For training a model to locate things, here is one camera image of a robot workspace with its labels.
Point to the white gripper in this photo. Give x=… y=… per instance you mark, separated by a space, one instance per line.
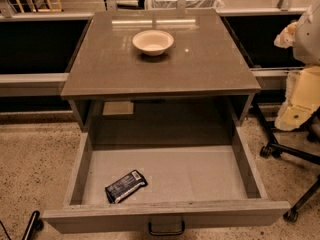
x=308 y=40

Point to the dark blue rxbar wrapper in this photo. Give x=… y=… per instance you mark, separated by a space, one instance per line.
x=125 y=186

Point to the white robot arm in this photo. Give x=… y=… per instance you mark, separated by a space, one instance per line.
x=306 y=48

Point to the grey counter cabinet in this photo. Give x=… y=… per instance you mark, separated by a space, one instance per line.
x=203 y=61

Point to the open grey top drawer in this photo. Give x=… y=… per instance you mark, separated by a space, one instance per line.
x=205 y=186

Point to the black wheeled stand base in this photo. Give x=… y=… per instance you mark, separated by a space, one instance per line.
x=275 y=148

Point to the white paper bowl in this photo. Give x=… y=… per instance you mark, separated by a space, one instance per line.
x=153 y=42

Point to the black stand leg left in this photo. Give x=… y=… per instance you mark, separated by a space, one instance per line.
x=35 y=223

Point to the white wire basket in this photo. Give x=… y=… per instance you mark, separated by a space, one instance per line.
x=190 y=4

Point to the black drawer handle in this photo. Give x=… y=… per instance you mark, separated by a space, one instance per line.
x=166 y=226

